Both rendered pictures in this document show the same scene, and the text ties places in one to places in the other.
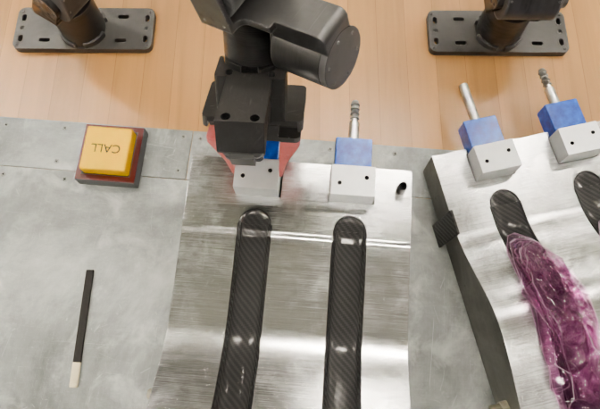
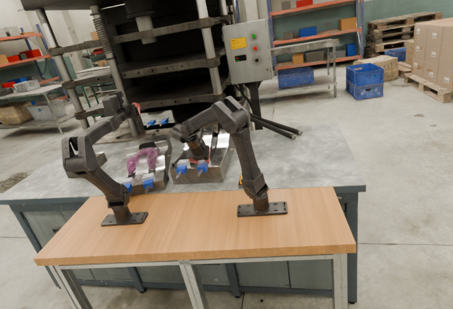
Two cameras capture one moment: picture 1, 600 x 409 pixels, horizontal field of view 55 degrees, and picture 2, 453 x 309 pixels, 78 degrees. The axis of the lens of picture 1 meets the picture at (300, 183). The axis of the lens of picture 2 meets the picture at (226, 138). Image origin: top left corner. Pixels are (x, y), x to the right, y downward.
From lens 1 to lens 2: 1.47 m
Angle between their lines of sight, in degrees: 86
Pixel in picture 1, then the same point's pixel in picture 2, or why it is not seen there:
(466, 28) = (133, 218)
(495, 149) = (147, 176)
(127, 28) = (246, 209)
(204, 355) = (220, 146)
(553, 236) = (145, 170)
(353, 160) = (181, 166)
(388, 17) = (156, 222)
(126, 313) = not seen: hidden behind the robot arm
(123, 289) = not seen: hidden behind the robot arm
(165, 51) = (233, 207)
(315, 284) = not seen: hidden behind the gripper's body
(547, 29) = (108, 219)
